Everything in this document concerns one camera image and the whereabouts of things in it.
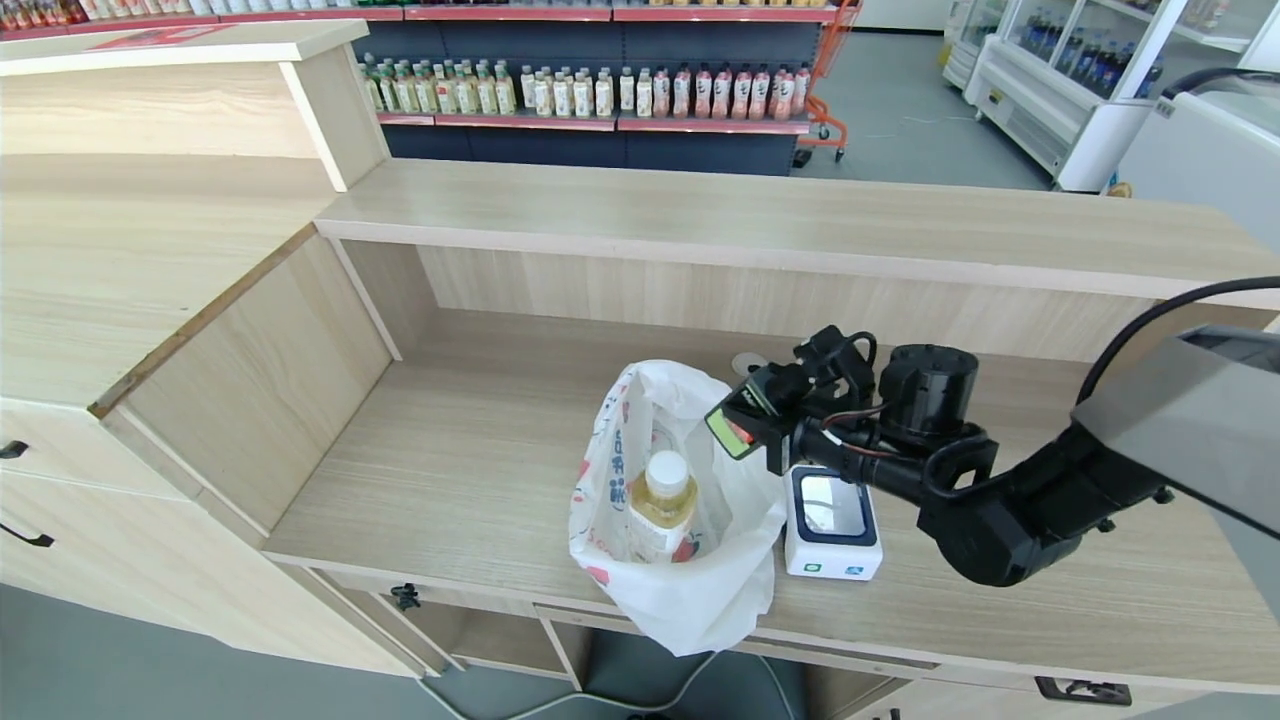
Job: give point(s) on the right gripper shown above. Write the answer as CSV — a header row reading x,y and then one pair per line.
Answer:
x,y
852,466

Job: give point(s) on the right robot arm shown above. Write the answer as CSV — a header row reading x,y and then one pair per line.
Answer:
x,y
1020,520

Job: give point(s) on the white barcode scanner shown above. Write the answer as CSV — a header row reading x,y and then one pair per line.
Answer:
x,y
830,560

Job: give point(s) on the white plastic shopping bag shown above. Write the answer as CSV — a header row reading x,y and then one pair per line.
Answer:
x,y
690,600

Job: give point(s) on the orange shopping cart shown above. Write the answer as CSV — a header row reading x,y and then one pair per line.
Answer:
x,y
830,70

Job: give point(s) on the yellow tea bottle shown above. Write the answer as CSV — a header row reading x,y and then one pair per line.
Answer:
x,y
662,510

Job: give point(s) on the wooden counter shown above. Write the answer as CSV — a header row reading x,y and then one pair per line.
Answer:
x,y
500,470

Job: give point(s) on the white glass display fridge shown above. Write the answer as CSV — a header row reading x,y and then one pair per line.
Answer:
x,y
1060,110

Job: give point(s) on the black cabinet latch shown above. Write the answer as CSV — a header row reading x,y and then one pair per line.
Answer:
x,y
405,597

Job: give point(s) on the white chest freezer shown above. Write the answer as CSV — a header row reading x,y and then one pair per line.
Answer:
x,y
1210,160

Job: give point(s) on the row of blue bottles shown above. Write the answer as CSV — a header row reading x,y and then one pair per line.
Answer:
x,y
1095,60

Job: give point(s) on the black shop shelf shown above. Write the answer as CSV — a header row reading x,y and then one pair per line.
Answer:
x,y
600,45

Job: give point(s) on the wooden drawer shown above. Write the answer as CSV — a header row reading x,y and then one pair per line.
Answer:
x,y
70,450
150,570

